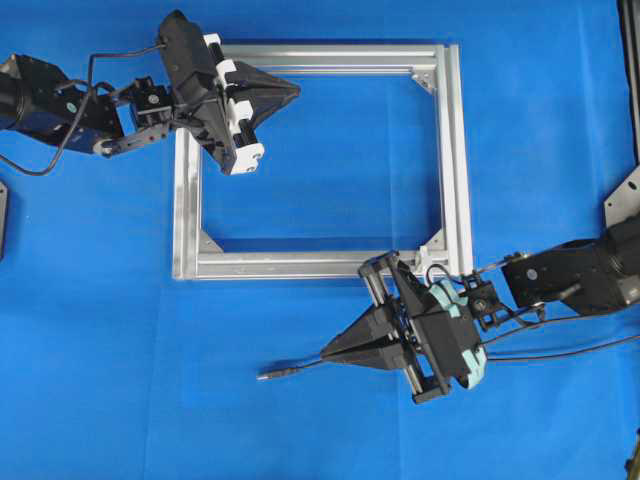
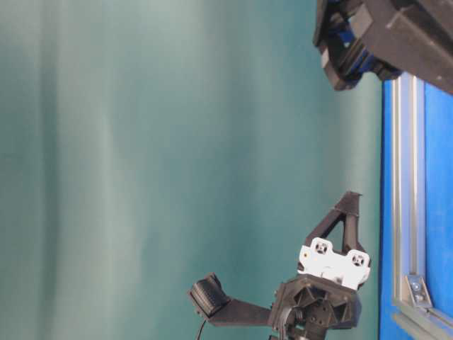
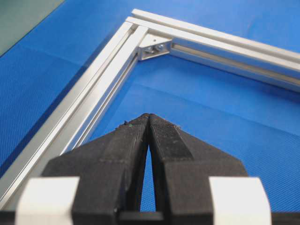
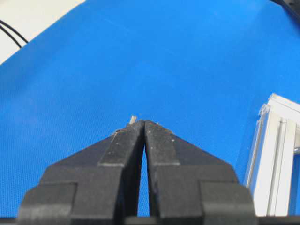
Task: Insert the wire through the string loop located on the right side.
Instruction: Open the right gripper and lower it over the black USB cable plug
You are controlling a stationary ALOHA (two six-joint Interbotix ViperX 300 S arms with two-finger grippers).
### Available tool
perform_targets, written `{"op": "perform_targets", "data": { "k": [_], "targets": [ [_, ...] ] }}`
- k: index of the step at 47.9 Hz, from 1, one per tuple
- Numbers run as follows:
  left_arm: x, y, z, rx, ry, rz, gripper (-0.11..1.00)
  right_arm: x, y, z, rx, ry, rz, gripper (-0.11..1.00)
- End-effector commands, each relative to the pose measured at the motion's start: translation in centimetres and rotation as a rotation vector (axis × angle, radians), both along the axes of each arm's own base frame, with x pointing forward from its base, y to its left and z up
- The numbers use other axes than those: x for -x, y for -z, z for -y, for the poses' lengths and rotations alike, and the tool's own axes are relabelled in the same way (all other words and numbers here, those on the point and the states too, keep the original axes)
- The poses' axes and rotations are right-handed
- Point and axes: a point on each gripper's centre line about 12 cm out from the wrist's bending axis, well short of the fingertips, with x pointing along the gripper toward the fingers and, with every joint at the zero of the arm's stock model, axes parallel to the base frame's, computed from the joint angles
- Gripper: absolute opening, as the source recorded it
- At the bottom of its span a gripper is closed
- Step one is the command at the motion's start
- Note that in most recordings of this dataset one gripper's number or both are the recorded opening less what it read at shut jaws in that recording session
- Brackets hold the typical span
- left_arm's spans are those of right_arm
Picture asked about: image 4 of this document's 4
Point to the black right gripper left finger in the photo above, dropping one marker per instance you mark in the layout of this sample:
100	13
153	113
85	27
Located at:
98	185

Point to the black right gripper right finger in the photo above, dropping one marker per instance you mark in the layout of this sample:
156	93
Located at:
189	186

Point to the blue table cloth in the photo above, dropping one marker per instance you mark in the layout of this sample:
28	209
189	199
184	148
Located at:
200	68

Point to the black corner stand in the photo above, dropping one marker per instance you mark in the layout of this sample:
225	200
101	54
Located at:
292	6

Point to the aluminium extrusion frame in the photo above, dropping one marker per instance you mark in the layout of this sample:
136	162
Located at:
270	166

